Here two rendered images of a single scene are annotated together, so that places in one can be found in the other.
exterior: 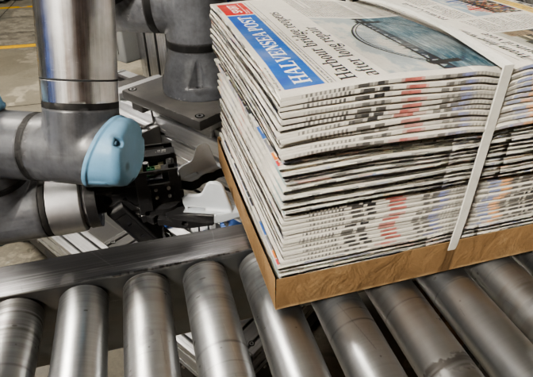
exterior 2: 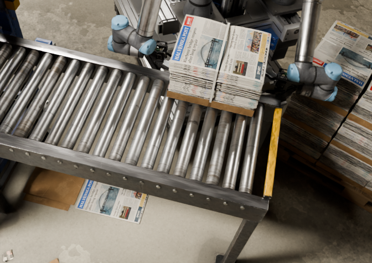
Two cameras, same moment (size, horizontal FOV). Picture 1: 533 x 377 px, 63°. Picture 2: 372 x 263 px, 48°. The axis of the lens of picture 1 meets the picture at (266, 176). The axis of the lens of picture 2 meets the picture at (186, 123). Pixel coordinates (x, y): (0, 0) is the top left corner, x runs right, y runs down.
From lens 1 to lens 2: 1.38 m
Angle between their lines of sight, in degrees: 26
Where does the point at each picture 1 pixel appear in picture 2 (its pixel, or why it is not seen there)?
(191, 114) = not seen: hidden behind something
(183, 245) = (157, 73)
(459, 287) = (210, 111)
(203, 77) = (195, 14)
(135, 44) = not seen: outside the picture
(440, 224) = (207, 95)
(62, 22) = (144, 19)
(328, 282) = (179, 96)
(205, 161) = not seen: hidden behind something
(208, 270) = (159, 82)
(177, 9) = not seen: outside the picture
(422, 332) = (192, 114)
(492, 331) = (206, 121)
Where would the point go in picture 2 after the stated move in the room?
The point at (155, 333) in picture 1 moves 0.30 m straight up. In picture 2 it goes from (141, 89) to (141, 38)
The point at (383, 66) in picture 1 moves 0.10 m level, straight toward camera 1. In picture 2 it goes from (194, 61) to (175, 73)
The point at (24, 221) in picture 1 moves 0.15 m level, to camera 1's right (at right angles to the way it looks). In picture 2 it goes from (124, 50) to (153, 63)
